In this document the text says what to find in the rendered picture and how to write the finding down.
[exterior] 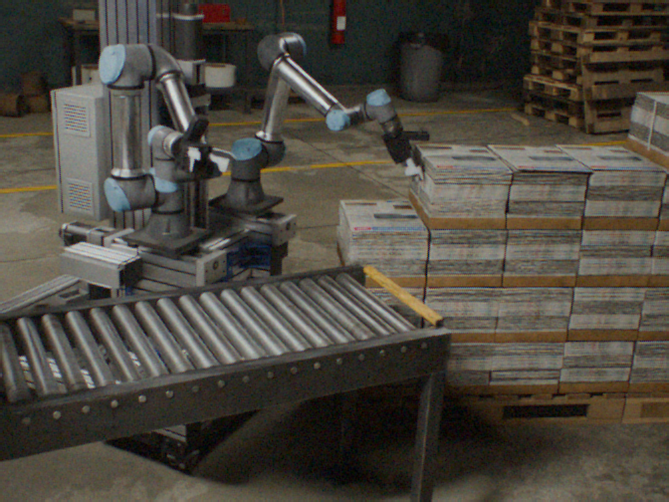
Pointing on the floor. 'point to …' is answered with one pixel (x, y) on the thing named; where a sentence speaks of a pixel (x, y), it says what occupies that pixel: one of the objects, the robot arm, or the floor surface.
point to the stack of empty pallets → (620, 39)
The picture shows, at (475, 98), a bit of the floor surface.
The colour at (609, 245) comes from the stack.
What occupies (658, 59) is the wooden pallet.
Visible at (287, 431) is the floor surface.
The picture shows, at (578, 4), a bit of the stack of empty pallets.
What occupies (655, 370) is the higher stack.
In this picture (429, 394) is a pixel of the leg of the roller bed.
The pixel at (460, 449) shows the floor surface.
